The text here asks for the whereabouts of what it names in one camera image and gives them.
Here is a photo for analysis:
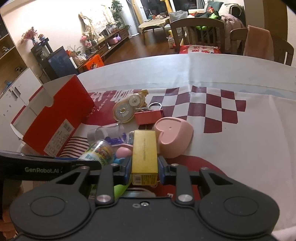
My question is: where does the red white printed cloth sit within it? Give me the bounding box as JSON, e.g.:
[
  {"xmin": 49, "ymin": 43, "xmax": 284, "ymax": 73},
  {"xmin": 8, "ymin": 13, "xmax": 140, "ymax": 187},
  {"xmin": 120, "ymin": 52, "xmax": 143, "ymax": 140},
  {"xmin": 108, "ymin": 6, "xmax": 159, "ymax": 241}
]
[{"xmin": 58, "ymin": 85, "xmax": 296, "ymax": 235}]

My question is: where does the wooden dining chair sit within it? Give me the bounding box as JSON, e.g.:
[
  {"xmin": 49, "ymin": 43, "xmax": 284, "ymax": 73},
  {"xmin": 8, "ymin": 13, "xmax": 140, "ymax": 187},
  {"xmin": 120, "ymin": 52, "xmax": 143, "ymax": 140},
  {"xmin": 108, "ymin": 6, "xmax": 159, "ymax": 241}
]
[{"xmin": 170, "ymin": 18, "xmax": 225, "ymax": 53}]

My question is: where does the green lid jar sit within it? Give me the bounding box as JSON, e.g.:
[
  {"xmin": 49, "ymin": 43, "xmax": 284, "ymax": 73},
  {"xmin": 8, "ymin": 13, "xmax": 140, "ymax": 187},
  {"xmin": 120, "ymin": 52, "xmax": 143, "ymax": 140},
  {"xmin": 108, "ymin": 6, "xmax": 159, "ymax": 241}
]
[{"xmin": 78, "ymin": 139, "xmax": 114, "ymax": 166}]

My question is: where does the small bottle on floor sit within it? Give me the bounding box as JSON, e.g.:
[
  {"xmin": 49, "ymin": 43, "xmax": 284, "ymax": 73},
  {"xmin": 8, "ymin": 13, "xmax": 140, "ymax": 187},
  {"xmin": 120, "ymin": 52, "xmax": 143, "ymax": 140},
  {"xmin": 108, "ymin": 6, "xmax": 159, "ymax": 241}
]
[{"xmin": 167, "ymin": 36, "xmax": 175, "ymax": 49}]

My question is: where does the wooden chair with towel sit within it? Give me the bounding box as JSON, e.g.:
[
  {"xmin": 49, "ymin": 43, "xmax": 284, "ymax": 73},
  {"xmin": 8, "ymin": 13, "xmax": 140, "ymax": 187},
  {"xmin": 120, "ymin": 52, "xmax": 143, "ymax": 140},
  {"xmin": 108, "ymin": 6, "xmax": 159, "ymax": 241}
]
[{"xmin": 230, "ymin": 28, "xmax": 294, "ymax": 66}]

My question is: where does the pink blue small toy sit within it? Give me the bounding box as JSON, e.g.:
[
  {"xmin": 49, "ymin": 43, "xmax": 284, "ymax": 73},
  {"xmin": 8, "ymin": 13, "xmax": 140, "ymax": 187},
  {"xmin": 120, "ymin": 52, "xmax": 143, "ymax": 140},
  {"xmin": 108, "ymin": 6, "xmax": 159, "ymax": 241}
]
[{"xmin": 113, "ymin": 144, "xmax": 133, "ymax": 164}]

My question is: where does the yellow rectangular box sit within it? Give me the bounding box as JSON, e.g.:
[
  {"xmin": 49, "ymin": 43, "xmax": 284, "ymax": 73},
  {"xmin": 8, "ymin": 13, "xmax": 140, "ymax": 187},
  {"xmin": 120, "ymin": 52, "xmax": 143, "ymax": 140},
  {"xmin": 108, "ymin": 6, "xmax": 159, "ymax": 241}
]
[{"xmin": 131, "ymin": 130, "xmax": 158, "ymax": 186}]

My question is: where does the clear jar with blue beads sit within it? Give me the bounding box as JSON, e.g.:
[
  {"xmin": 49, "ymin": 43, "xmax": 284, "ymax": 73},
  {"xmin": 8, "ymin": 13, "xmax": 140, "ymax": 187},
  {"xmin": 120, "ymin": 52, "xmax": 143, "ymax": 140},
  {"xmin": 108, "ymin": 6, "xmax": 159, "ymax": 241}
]
[{"xmin": 87, "ymin": 123, "xmax": 127, "ymax": 146}]

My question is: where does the red cardboard box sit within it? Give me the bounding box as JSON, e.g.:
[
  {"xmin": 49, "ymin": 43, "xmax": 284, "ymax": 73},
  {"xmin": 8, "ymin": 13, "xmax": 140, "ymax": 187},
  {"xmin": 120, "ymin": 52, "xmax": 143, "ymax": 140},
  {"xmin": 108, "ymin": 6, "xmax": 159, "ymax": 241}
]
[{"xmin": 11, "ymin": 74, "xmax": 94, "ymax": 157}]

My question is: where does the wooden tv cabinet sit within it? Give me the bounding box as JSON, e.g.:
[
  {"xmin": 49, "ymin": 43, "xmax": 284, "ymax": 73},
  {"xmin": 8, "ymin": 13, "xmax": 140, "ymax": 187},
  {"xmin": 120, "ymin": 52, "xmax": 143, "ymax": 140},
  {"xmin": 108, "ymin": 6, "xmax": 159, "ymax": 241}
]
[{"xmin": 76, "ymin": 28, "xmax": 129, "ymax": 73}]

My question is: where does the green potted plant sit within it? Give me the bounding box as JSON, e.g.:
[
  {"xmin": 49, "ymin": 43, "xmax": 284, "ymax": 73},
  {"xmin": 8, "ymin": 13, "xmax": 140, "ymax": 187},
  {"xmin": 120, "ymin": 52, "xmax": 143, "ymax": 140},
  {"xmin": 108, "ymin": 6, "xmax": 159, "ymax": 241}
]
[{"xmin": 111, "ymin": 0, "xmax": 130, "ymax": 29}]

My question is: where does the white cabinet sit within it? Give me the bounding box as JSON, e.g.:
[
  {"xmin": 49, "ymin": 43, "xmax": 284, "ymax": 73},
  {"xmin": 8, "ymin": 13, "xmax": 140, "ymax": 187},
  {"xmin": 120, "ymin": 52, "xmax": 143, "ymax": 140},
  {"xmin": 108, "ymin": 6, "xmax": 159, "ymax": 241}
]
[{"xmin": 1, "ymin": 68, "xmax": 42, "ymax": 132}]

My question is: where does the white plastic bag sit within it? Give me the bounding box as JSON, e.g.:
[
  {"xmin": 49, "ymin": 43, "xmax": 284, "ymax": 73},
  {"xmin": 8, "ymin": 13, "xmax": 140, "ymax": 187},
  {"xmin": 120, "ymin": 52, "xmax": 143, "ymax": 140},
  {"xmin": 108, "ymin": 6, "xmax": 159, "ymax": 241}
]
[{"xmin": 169, "ymin": 10, "xmax": 188, "ymax": 23}]

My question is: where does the sofa with clothes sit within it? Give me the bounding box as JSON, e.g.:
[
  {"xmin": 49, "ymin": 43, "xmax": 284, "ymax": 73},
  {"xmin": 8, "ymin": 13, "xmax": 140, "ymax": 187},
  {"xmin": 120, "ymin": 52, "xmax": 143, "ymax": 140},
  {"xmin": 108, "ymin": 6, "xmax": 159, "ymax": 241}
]
[{"xmin": 187, "ymin": 1, "xmax": 246, "ymax": 42}]

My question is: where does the dark blue box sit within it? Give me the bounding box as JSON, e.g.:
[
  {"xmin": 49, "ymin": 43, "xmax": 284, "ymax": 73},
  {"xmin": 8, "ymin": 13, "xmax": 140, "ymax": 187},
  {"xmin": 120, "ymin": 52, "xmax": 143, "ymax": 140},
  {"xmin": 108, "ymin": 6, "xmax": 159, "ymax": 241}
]
[{"xmin": 47, "ymin": 46, "xmax": 78, "ymax": 80}]

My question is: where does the orange gift box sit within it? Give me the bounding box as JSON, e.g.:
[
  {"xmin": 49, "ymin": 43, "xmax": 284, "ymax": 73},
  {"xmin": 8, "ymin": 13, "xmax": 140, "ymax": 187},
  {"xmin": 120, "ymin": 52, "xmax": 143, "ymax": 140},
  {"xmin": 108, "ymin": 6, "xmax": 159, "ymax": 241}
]
[{"xmin": 83, "ymin": 54, "xmax": 104, "ymax": 71}]

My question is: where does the red seat cushion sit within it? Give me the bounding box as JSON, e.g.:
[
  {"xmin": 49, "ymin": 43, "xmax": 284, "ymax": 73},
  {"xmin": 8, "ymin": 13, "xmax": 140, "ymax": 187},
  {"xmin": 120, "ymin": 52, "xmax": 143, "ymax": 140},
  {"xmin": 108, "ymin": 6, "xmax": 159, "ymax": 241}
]
[{"xmin": 179, "ymin": 45, "xmax": 221, "ymax": 54}]

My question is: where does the pink heart-shaped box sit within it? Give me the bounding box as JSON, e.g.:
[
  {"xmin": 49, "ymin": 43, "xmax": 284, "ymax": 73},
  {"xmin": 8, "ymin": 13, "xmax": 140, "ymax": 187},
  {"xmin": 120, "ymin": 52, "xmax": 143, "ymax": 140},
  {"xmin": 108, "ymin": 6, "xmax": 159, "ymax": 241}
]
[{"xmin": 153, "ymin": 117, "xmax": 193, "ymax": 159}]

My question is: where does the pink towel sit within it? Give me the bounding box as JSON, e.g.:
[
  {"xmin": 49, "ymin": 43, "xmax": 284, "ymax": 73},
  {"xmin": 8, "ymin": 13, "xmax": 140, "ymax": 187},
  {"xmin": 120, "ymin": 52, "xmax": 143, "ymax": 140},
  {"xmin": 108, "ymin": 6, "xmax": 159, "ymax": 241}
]
[{"xmin": 243, "ymin": 25, "xmax": 274, "ymax": 61}]

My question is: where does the red binder clip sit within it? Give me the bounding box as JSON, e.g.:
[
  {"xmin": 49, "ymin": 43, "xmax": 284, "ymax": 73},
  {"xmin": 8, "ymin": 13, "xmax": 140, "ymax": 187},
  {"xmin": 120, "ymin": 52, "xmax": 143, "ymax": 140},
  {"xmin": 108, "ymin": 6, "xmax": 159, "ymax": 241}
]
[{"xmin": 134, "ymin": 102, "xmax": 164, "ymax": 126}]

